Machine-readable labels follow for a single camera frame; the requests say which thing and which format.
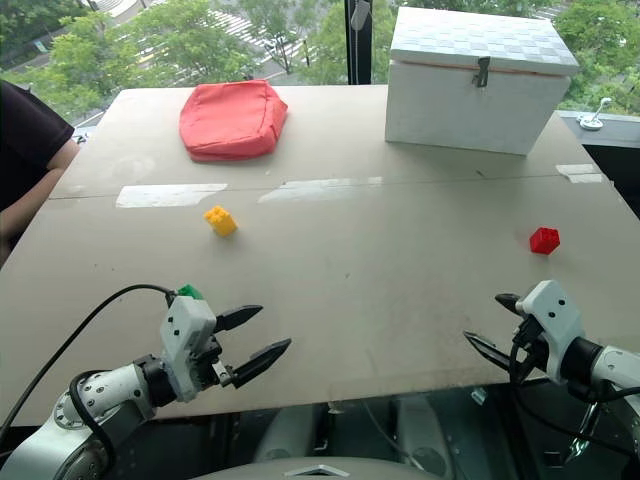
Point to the yellow toy brick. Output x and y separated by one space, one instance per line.
222 222

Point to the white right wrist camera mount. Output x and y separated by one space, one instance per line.
555 320

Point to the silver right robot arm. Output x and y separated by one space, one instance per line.
612 367

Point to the red toy brick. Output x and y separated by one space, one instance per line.
544 241

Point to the person torso in dark shirt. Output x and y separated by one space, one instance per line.
25 145

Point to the grey rounded shape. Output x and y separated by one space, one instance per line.
425 440
290 435

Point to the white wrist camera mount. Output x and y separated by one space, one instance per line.
185 340
555 320

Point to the metal box latch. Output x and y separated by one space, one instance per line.
482 71

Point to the small teal clamp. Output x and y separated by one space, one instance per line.
479 396

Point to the grey robot torso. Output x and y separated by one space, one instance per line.
310 470

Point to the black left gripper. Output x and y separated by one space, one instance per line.
210 362

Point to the bare person forearm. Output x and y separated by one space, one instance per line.
35 200

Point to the black window frame post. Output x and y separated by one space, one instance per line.
359 55

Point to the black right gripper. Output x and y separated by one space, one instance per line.
531 345

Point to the clear tape strip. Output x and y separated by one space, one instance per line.
167 195
580 173

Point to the white wooden chest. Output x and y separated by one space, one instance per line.
475 100

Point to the green toy brick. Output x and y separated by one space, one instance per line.
190 291

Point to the red fabric cushion bag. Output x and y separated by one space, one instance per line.
232 120

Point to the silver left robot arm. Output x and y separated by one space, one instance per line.
105 395

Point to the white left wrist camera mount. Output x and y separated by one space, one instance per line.
185 340

